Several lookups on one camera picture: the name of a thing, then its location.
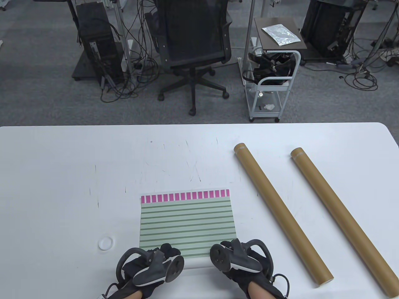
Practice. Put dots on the person's right hand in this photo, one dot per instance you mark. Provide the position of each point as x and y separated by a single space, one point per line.
258 283

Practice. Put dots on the person's left hand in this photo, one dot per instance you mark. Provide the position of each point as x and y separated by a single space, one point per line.
170 249

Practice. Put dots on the green striped mouse pad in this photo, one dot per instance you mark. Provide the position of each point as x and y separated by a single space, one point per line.
187 221

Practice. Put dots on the white plastic tube cap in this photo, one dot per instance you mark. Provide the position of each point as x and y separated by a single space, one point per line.
105 243

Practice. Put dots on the brown cardboard mailing tube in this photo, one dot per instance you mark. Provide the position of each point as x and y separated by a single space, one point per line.
280 211
339 218

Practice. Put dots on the person's right forearm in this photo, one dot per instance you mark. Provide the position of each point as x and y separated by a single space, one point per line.
257 292

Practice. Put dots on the person's left forearm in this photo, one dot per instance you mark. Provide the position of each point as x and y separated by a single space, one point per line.
134 296

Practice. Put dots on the grey hand tracking controller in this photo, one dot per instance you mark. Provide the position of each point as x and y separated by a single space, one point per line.
159 271
240 261

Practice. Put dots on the crumpled white paper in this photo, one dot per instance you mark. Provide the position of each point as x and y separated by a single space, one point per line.
269 107

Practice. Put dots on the white metal utility cart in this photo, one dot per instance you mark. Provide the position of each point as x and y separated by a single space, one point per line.
274 88

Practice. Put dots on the black mesh office chair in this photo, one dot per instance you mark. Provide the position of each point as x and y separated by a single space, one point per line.
193 31

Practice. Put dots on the black computer tower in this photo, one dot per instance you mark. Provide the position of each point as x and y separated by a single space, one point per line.
96 28

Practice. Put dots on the grey metal pole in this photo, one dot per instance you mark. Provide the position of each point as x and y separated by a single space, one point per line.
249 25

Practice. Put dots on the silver foil bag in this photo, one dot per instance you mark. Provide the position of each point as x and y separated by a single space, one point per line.
280 34

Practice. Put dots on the black equipment cabinet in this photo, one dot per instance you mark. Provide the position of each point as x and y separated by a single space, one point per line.
324 28

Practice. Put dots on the aluminium frame post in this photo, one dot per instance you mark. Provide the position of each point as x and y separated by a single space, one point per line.
120 25

